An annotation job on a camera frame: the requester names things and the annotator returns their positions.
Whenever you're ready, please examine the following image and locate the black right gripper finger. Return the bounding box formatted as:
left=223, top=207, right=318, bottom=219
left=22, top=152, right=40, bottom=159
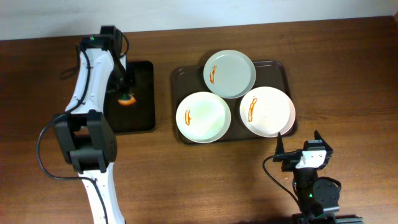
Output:
left=275, top=132, right=285, bottom=154
left=314, top=130, right=326, bottom=144

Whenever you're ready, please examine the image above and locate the green and orange sponge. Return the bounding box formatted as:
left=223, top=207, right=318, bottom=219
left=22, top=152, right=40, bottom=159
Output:
left=118, top=93, right=136, bottom=106

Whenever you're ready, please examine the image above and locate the cream white plate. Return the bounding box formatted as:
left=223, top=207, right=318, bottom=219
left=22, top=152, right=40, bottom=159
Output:
left=175, top=91, right=231, bottom=144

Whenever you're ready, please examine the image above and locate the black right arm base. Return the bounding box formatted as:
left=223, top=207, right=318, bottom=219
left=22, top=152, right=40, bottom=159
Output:
left=291, top=214, right=364, bottom=224

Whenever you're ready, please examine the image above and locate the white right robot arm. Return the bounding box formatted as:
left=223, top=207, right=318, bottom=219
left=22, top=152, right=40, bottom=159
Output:
left=273, top=131, right=341, bottom=220

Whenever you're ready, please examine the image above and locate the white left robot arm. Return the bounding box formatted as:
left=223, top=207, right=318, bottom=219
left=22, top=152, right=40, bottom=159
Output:
left=51, top=34, right=126, bottom=223

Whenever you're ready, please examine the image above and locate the black rectangular water tray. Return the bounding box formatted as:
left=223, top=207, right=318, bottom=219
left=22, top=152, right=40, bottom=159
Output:
left=104, top=61, right=155, bottom=135

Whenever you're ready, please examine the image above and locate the dark brown serving tray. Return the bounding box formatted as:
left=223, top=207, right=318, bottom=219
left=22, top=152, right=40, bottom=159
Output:
left=170, top=60, right=292, bottom=142

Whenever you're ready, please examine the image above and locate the pinkish white plate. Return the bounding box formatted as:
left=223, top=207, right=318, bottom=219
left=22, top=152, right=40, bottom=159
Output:
left=239, top=86, right=296, bottom=138

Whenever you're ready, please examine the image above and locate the pale green plate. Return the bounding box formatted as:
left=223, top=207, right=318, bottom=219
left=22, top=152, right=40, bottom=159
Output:
left=203, top=50, right=256, bottom=99

